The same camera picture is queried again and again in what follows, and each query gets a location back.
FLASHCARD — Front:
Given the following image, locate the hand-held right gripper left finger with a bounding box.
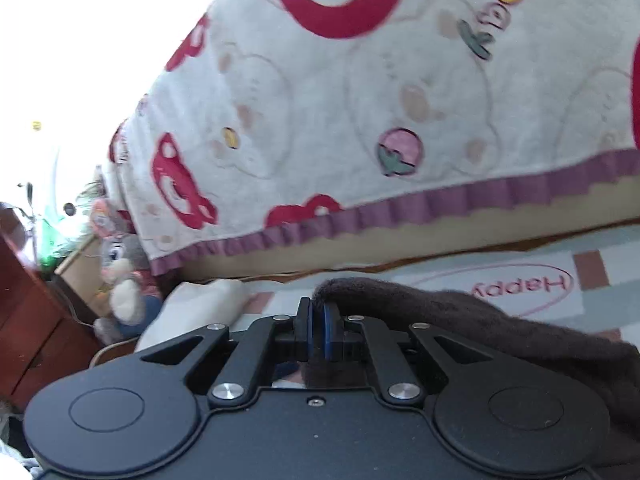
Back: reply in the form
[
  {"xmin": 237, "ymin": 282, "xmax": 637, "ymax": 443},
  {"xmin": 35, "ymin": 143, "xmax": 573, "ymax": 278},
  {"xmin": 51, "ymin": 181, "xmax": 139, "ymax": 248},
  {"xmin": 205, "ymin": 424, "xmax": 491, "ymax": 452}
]
[{"xmin": 140, "ymin": 297, "xmax": 322, "ymax": 408}]

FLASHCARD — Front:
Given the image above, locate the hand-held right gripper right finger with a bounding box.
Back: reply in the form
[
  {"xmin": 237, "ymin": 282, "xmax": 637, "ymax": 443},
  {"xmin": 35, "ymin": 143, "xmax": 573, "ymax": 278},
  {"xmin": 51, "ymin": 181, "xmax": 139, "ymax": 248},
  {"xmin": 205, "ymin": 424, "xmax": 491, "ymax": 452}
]
[{"xmin": 321, "ymin": 304, "xmax": 494, "ymax": 404}]

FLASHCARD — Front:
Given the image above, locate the dark brown garment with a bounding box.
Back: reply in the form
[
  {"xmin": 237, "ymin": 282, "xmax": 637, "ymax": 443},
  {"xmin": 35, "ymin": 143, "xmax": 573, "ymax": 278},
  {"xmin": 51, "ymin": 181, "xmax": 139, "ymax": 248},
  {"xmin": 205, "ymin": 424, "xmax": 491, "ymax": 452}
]
[{"xmin": 300, "ymin": 277, "xmax": 640, "ymax": 480}]

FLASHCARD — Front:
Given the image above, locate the beige mattress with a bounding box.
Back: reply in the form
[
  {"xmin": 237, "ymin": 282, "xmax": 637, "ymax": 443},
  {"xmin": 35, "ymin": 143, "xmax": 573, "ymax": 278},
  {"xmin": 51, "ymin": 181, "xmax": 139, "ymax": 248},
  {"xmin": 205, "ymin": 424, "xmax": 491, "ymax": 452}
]
[{"xmin": 179, "ymin": 174, "xmax": 640, "ymax": 282}]

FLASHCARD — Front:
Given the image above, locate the white pillow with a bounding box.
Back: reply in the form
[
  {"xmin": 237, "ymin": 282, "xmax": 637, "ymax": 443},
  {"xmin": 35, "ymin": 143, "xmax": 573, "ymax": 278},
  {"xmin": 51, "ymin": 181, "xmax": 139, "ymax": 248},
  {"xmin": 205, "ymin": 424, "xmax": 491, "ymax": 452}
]
[{"xmin": 134, "ymin": 279, "xmax": 252, "ymax": 354}]

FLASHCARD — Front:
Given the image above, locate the grey bunny plush toy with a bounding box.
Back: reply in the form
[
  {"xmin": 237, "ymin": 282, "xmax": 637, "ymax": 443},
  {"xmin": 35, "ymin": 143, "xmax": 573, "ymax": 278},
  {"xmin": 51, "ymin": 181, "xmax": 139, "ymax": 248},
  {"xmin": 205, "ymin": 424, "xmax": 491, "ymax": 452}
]
[{"xmin": 92, "ymin": 232, "xmax": 167, "ymax": 345}]

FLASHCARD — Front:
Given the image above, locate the white bear print blanket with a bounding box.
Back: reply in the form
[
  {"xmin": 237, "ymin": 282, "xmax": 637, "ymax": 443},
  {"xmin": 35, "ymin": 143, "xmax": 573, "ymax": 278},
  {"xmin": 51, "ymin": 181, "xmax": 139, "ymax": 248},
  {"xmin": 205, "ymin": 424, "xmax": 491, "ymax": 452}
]
[{"xmin": 102, "ymin": 0, "xmax": 640, "ymax": 277}]

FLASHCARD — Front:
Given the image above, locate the pink plush toy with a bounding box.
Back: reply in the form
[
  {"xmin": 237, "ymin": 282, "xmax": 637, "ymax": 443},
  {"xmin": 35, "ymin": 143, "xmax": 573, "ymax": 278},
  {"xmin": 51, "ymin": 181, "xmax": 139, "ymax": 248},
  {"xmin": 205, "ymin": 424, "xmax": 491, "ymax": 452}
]
[{"xmin": 89, "ymin": 197, "xmax": 132, "ymax": 239}]

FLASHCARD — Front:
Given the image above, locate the cardboard box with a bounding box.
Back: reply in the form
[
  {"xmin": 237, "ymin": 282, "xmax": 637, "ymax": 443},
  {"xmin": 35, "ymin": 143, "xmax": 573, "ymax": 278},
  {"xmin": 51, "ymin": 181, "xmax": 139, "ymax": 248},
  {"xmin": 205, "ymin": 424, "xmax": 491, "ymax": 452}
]
[{"xmin": 54, "ymin": 235, "xmax": 114, "ymax": 322}]

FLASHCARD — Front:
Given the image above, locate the checked printed bed sheet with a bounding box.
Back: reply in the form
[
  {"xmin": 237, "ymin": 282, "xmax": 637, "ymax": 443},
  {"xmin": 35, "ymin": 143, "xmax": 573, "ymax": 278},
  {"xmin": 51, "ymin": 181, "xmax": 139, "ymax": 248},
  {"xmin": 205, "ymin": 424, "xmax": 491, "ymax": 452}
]
[{"xmin": 240, "ymin": 220, "xmax": 640, "ymax": 347}]

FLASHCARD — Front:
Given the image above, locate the red-brown wooden cabinet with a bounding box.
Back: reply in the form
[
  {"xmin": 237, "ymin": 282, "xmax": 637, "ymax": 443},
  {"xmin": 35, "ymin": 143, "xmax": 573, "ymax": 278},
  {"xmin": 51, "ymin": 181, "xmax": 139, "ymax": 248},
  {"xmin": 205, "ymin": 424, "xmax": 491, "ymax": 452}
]
[{"xmin": 0, "ymin": 204, "xmax": 104, "ymax": 412}]

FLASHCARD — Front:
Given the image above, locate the green bottle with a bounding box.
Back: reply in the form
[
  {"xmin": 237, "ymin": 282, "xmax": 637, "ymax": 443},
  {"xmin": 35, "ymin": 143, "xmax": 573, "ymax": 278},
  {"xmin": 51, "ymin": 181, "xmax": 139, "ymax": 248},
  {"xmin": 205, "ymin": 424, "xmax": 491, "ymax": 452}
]
[{"xmin": 39, "ymin": 219, "xmax": 59, "ymax": 269}]

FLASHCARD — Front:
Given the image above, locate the white cable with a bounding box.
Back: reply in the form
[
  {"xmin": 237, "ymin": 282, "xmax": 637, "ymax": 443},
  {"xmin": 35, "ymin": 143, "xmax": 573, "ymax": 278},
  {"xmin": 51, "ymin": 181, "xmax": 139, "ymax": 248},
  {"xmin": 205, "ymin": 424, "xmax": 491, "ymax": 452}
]
[{"xmin": 89, "ymin": 335, "xmax": 139, "ymax": 369}]

